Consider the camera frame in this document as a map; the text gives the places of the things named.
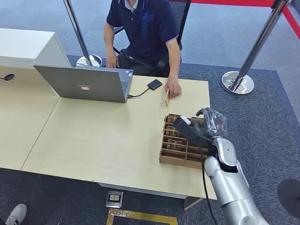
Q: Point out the grey laptop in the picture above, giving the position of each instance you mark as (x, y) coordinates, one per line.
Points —
(81, 84)

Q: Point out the wooden slotted card rack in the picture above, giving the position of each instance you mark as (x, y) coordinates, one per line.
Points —
(173, 158)

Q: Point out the white shoe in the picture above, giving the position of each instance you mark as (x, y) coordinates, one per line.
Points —
(16, 215)

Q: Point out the chrome stanchion post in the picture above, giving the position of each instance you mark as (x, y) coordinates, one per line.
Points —
(77, 31)
(255, 46)

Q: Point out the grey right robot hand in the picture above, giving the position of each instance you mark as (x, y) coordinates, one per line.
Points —
(214, 124)

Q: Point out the white cabinet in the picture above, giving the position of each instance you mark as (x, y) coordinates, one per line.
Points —
(23, 43)

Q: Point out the red barrier belt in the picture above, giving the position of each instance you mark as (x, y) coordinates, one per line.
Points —
(292, 20)
(234, 2)

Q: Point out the black round base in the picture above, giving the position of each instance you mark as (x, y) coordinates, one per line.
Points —
(290, 197)

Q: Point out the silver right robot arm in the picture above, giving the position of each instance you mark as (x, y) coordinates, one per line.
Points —
(229, 186)

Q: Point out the person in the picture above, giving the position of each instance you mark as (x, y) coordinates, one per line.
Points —
(145, 31)

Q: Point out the white desk underframe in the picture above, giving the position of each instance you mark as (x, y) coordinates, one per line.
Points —
(140, 190)

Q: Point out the black external drive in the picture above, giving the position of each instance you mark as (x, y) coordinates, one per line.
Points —
(154, 84)

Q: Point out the black office chair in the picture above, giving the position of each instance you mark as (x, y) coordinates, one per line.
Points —
(185, 18)

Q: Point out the yellow floor tape marker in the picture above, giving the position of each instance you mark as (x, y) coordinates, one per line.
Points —
(140, 215)

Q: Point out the person's right forearm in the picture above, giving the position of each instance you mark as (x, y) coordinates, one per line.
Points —
(109, 40)

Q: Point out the person's left forearm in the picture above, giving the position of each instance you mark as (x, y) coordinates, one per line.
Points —
(173, 59)

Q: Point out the metal floor socket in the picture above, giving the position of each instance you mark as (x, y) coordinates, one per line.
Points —
(114, 198)

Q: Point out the person's left hand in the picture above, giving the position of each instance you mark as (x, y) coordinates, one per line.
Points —
(173, 87)

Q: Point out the person's right hand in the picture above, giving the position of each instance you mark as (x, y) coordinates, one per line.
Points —
(111, 61)

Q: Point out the black desk grommet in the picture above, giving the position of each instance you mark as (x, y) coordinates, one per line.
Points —
(10, 77)

